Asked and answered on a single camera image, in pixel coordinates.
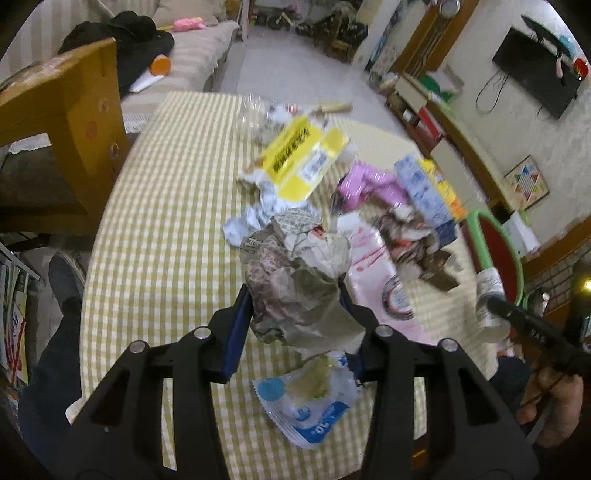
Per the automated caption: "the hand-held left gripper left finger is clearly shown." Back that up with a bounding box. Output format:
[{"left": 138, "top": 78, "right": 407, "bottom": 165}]
[{"left": 44, "top": 282, "right": 254, "bottom": 480}]

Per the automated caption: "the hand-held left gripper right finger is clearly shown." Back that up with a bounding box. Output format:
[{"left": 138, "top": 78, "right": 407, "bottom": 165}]
[{"left": 337, "top": 274, "right": 541, "bottom": 480}]

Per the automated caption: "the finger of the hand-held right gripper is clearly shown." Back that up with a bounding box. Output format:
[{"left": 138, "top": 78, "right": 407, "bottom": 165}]
[{"left": 487, "top": 296, "right": 514, "bottom": 321}]

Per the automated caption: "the small white bottle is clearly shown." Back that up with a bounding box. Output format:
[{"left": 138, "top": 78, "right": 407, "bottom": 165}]
[{"left": 475, "top": 268, "right": 511, "bottom": 340}]

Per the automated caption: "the green-rimmed red basin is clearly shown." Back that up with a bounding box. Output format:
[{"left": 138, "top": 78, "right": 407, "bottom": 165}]
[{"left": 464, "top": 209, "right": 525, "bottom": 305}]

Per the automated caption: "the newspaper ball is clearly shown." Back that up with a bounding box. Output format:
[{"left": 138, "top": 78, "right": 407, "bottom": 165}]
[{"left": 240, "top": 208, "right": 365, "bottom": 358}]

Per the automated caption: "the light pink plastic package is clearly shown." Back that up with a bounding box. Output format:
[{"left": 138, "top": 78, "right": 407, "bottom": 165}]
[{"left": 337, "top": 215, "right": 432, "bottom": 342}]

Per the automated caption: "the yellow and orange box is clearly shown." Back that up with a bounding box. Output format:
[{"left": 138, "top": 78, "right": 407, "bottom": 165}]
[{"left": 420, "top": 159, "right": 467, "bottom": 222}]

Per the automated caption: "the clear plastic container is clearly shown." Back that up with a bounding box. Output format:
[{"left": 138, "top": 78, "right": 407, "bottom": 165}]
[{"left": 237, "top": 92, "right": 278, "bottom": 139}]

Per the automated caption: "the person's right hand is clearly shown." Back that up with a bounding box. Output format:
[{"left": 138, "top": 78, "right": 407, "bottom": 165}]
[{"left": 517, "top": 364, "right": 585, "bottom": 448}]

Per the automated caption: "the wooden lattice screen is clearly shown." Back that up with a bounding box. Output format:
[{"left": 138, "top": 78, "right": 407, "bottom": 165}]
[{"left": 522, "top": 231, "right": 591, "bottom": 315}]

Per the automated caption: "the person's right leg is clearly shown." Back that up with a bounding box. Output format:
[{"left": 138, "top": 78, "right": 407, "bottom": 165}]
[{"left": 489, "top": 355, "right": 532, "bottom": 416}]

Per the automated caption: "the person's leg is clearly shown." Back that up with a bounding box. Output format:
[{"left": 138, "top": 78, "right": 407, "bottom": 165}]
[
  {"left": 18, "top": 251, "right": 88, "bottom": 462},
  {"left": 489, "top": 355, "right": 532, "bottom": 416}
]

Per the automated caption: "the white cardboard box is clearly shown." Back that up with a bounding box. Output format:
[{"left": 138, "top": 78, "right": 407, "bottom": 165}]
[{"left": 501, "top": 211, "right": 541, "bottom": 254}]

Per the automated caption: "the blue and white plastic wrapper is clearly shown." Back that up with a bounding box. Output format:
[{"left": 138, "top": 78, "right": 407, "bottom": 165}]
[{"left": 252, "top": 351, "right": 363, "bottom": 450}]

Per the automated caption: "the crumpled white paper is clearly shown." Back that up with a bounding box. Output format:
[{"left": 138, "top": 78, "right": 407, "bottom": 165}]
[{"left": 224, "top": 182, "right": 287, "bottom": 247}]

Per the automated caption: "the crumpled brown wrapper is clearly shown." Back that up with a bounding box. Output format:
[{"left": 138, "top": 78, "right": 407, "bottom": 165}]
[{"left": 374, "top": 203, "right": 460, "bottom": 291}]

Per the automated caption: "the yellow checkered tablecloth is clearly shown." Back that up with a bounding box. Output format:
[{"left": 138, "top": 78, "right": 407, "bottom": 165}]
[{"left": 81, "top": 91, "right": 499, "bottom": 472}]

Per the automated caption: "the star checkers game board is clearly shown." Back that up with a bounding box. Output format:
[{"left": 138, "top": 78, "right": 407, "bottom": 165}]
[{"left": 503, "top": 155, "right": 550, "bottom": 210}]

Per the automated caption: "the blue patterned white box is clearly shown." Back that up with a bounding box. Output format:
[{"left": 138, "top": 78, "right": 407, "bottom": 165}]
[{"left": 394, "top": 156, "right": 458, "bottom": 245}]

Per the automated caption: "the long wooden television cabinet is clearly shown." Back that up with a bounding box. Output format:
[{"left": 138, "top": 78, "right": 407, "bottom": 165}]
[{"left": 388, "top": 74, "right": 504, "bottom": 208}]

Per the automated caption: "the pink plastic bag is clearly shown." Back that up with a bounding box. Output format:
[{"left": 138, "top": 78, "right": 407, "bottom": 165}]
[{"left": 332, "top": 161, "right": 411, "bottom": 215}]

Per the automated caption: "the flattened yellow cardboard box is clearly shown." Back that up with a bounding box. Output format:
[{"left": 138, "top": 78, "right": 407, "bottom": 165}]
[{"left": 238, "top": 115, "right": 349, "bottom": 204}]

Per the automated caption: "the person's left leg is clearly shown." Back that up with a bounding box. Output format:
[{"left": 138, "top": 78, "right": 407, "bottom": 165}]
[{"left": 18, "top": 251, "right": 88, "bottom": 462}]

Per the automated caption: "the red folder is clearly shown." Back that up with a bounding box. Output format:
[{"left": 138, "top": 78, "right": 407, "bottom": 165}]
[{"left": 418, "top": 108, "right": 444, "bottom": 139}]

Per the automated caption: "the crumpled white printed wrapper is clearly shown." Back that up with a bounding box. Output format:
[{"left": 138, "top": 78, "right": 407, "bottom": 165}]
[{"left": 259, "top": 104, "right": 301, "bottom": 144}]

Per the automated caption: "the stack of magazines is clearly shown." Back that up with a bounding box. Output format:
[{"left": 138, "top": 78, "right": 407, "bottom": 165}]
[{"left": 0, "top": 244, "right": 42, "bottom": 384}]

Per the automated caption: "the green and white box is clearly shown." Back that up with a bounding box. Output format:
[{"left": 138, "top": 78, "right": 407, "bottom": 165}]
[{"left": 418, "top": 69, "right": 462, "bottom": 102}]

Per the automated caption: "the wooden stick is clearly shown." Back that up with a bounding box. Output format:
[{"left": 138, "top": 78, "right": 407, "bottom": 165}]
[{"left": 311, "top": 102, "right": 352, "bottom": 116}]

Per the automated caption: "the beige striped sofa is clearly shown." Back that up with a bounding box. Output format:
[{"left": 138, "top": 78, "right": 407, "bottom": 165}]
[{"left": 0, "top": 0, "right": 241, "bottom": 153}]

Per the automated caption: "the white bottle with orange cap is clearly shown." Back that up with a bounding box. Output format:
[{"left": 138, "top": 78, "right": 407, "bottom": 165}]
[{"left": 128, "top": 54, "right": 172, "bottom": 93}]

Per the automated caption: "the wooden chair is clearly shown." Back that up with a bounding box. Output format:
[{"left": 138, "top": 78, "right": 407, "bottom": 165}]
[{"left": 0, "top": 38, "right": 132, "bottom": 236}]

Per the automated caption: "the black cloth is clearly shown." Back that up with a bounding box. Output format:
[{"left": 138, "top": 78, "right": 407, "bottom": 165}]
[{"left": 58, "top": 11, "right": 176, "bottom": 97}]

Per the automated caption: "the beige cushion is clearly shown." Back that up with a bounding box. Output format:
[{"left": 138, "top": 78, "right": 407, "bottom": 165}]
[{"left": 152, "top": 0, "right": 227, "bottom": 26}]

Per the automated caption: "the black wall television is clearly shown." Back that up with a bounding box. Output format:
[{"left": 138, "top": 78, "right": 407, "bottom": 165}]
[{"left": 492, "top": 15, "right": 583, "bottom": 120}]

